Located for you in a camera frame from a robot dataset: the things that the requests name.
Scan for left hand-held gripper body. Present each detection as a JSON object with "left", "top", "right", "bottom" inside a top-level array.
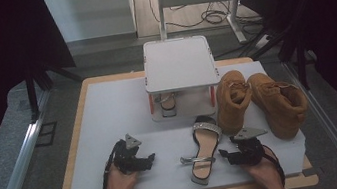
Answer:
[{"left": 107, "top": 131, "right": 148, "bottom": 178}]

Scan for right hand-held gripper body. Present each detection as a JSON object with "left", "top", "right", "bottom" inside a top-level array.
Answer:
[{"left": 227, "top": 122, "right": 274, "bottom": 170}]

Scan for black sandal with glitter strap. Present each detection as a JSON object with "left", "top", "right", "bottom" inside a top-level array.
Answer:
[
  {"left": 173, "top": 112, "right": 231, "bottom": 189},
  {"left": 152, "top": 90, "right": 181, "bottom": 120}
]

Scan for tan suede boot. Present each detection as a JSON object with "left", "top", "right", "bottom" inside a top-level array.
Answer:
[
  {"left": 209, "top": 67, "right": 259, "bottom": 138},
  {"left": 245, "top": 65, "right": 314, "bottom": 146}
]

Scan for white two-tier shoe rack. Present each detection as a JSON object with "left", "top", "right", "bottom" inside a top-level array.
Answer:
[{"left": 138, "top": 32, "right": 227, "bottom": 126}]

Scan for person's left hand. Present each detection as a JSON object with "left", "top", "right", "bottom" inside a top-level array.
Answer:
[{"left": 101, "top": 161, "right": 142, "bottom": 189}]

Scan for person's right hand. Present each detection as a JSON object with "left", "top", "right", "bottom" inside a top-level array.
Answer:
[{"left": 237, "top": 143, "right": 285, "bottom": 189}]

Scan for white foam mat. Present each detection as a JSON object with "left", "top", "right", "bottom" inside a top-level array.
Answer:
[{"left": 49, "top": 53, "right": 312, "bottom": 189}]

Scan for wooden table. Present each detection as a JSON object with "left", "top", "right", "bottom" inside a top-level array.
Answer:
[{"left": 37, "top": 47, "right": 322, "bottom": 189}]

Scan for black metal stand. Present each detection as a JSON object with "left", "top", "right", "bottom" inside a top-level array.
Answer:
[
  {"left": 269, "top": 0, "right": 337, "bottom": 96},
  {"left": 21, "top": 53, "right": 90, "bottom": 123}
]

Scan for white power strip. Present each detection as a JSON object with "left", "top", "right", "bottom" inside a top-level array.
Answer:
[{"left": 253, "top": 32, "right": 276, "bottom": 51}]

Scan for white cabinet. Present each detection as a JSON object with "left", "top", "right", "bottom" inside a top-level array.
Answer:
[{"left": 42, "top": 0, "right": 139, "bottom": 47}]

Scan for right hand-held gripper black cable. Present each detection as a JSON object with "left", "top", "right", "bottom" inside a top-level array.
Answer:
[{"left": 259, "top": 143, "right": 288, "bottom": 189}]

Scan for black floor cables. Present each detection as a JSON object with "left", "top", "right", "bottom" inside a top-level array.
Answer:
[{"left": 147, "top": 0, "right": 266, "bottom": 45}]

